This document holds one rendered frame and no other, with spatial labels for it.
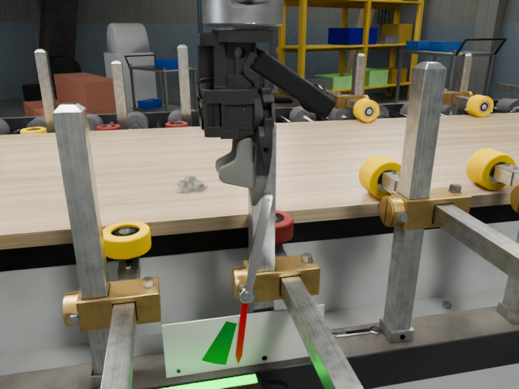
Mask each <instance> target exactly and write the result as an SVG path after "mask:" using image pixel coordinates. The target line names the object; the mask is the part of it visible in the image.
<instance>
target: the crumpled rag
mask: <svg viewBox="0 0 519 389"><path fill-rule="evenodd" d="M177 185H178V188H176V189H175V191H176V192H181V193H189V192H190V191H200V192H202V191H204V189H206V188H207V185H206V184H203V183H202V181H199V180H198V179H197V178H196V177H195V176H193V177H192V176H191V177H190V176H188V175H186V176H185V178H184V179H183V180H180V181H179V182H178V183H177Z"/></svg>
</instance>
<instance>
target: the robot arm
mask: <svg viewBox="0 0 519 389"><path fill-rule="evenodd" d="M202 22H203V24H204V25H208V26H215V29H213V30H212V32H197V42H198V96H197V97H196V101H198V116H199V125H200V127H201V128H202V130H204V132H205V137H220V138H221V140H222V139H232V150H231V151H230V152H229V153H228V154H226V155H224V156H222V157H220V158H218V159H217V161H216V163H215V169H216V170H217V172H218V173H219V179H220V181H221V182H223V183H225V184H231V185H235V186H240V187H244V188H248V189H249V196H250V202H251V205H252V206H255V205H257V204H258V202H259V200H260V199H261V197H262V195H263V193H264V191H265V188H266V183H267V179H268V174H269V173H270V163H271V157H272V150H273V127H274V122H275V105H274V96H273V93H271V92H272V90H273V88H274V85H275V86H277V87H279V88H280V89H281V90H283V91H284V92H286V93H288V94H289V95H291V96H292V97H293V98H295V99H296V100H298V101H300V102H299V104H300V106H301V108H302V109H303V110H304V111H305V112H307V113H311V114H316V113H318V114H319V115H321V116H322V117H328V116H329V114H330V113H331V111H332V110H333V109H334V107H335V105H336V101H335V100H334V99H332V98H331V97H329V96H328V95H329V94H328V93H327V91H326V89H325V88H324V87H322V86H321V85H319V84H311V83H309V82H308V81H306V80H305V79H304V78H303V77H301V76H299V75H298V74H296V73H295V72H294V71H293V70H291V69H289V68H288V67H286V66H285V65H284V64H282V63H281V62H279V61H278V60H277V59H275V58H273V57H272V56H271V55H270V54H268V53H267V52H265V51H263V50H261V49H257V48H256V43H257V42H274V32H275V30H271V26H278V27H279V26H282V24H283V0H202ZM239 47H240V49H241V50H242V54H241V55H240V56H239V57H236V54H235V51H236V49H237V48H239ZM250 69H251V70H250ZM252 70H253V71H254V72H253V71H252ZM255 72H256V73H255ZM257 73H258V74H259V75H258V74H257ZM264 78H265V79H264ZM273 84H274V85H273Z"/></svg>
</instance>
